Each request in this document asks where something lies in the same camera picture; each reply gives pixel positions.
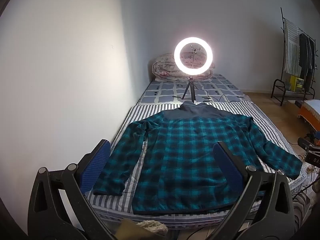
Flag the orange stool with white cushion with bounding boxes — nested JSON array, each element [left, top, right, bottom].
[[296, 99, 320, 130]]

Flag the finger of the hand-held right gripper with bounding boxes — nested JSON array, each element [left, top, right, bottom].
[[297, 137, 313, 152]]

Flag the black metal clothes rack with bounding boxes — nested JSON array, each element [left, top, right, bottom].
[[271, 7, 317, 106]]

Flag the phone holder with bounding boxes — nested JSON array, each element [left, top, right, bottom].
[[189, 44, 202, 68]]

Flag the dark hanging clothes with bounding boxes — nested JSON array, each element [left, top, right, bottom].
[[299, 33, 316, 90]]

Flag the ring light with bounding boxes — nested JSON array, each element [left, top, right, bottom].
[[174, 37, 214, 76]]

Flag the black cable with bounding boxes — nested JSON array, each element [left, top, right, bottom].
[[172, 85, 245, 103]]

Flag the folded floral quilt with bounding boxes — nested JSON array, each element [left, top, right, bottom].
[[152, 52, 216, 82]]

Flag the black tripod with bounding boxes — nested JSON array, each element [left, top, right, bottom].
[[182, 76, 197, 103]]

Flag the olive cloth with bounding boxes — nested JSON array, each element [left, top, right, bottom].
[[114, 219, 160, 240]]

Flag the teal plaid fleece jacket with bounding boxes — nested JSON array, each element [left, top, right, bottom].
[[93, 101, 303, 216]]

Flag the blue white striped quilt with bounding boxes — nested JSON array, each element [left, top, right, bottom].
[[84, 102, 307, 230]]

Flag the blue checked bed sheet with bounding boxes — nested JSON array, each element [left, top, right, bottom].
[[137, 74, 247, 105]]

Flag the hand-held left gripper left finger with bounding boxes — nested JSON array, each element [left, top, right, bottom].
[[27, 139, 118, 240]]

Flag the grey striped cloth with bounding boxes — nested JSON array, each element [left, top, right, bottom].
[[292, 195, 313, 240]]

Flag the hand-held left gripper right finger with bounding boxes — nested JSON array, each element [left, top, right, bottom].
[[212, 141, 297, 240]]

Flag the yellow box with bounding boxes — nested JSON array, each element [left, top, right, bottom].
[[289, 76, 305, 92]]

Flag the ribbed knit cloth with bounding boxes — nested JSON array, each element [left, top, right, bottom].
[[136, 220, 168, 237]]

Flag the striped hanging towel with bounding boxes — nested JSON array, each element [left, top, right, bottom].
[[284, 19, 300, 76]]

